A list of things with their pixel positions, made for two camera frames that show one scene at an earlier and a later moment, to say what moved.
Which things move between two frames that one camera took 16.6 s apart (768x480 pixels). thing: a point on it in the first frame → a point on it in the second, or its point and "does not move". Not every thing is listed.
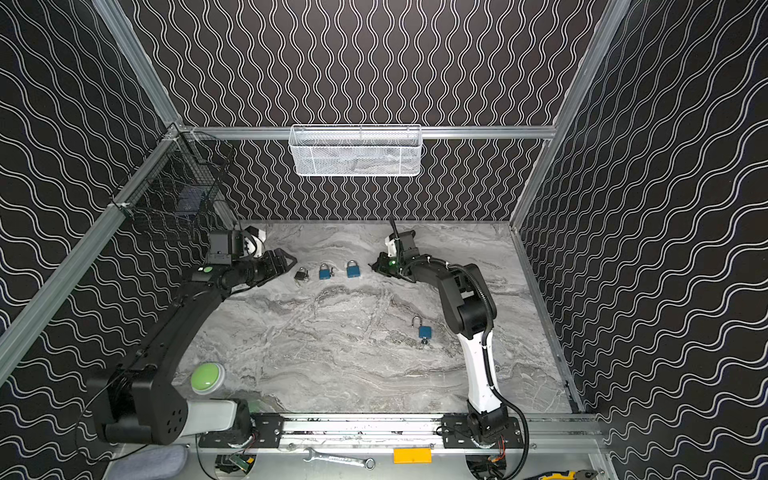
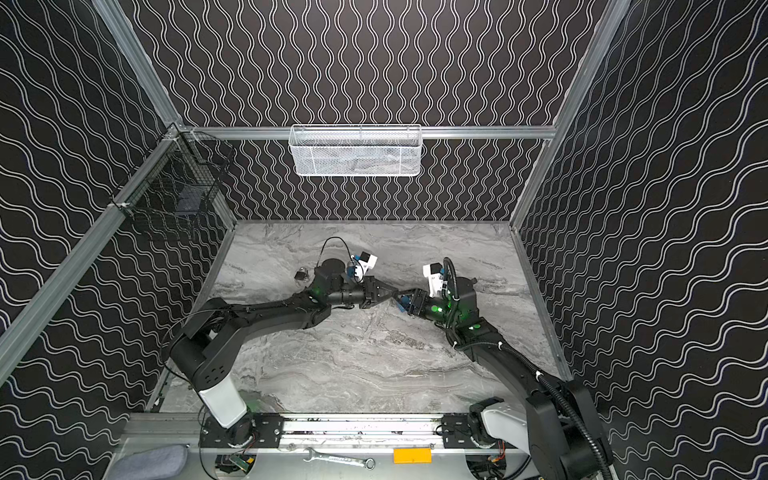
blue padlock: (423, 331) → (402, 306)
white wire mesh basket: (355, 149) does not move
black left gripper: (264, 267) → (366, 291)
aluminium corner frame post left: (137, 62) does not move
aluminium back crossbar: (286, 132) does not move
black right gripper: (392, 264) → (419, 303)
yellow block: (412, 456) does not move
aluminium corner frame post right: (612, 16) does not move
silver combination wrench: (367, 463) does not move
